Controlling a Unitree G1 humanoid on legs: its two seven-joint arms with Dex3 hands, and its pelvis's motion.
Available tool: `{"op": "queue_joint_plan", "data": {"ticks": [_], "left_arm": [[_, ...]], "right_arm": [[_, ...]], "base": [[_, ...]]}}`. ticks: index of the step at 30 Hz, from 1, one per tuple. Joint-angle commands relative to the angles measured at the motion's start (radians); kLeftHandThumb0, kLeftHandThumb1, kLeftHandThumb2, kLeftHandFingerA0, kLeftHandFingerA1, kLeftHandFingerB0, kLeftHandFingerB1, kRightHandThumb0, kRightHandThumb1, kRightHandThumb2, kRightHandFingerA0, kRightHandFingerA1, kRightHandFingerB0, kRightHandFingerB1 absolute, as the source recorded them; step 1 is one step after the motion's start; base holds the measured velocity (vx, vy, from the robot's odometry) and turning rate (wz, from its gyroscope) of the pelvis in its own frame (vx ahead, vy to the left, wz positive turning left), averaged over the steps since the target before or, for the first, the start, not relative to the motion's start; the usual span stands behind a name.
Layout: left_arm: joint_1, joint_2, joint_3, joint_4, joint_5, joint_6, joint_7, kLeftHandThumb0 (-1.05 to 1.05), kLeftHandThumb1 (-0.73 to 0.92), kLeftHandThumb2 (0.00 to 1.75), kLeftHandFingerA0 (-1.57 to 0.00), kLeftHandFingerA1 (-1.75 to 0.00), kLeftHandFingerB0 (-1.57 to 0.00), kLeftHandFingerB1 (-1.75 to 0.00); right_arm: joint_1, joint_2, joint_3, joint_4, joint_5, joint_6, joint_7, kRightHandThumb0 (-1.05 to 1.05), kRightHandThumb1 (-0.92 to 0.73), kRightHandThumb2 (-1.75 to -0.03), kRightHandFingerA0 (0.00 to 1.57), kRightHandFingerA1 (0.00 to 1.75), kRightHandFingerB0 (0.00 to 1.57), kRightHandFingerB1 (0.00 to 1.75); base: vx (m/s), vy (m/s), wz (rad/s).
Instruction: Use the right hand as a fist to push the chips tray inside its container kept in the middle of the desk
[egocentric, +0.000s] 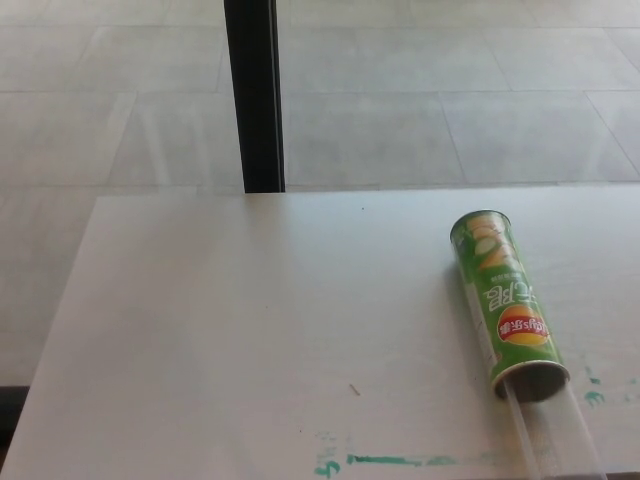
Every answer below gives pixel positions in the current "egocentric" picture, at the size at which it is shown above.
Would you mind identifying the green chips can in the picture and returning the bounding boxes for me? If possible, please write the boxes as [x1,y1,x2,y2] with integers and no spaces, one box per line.
[449,209,572,404]

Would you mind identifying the clear plastic tube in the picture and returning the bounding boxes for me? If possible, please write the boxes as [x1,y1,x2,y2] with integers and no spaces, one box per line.
[502,379,609,480]

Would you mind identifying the black vertical post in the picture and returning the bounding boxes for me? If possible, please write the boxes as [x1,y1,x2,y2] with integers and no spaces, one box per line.
[223,0,287,194]

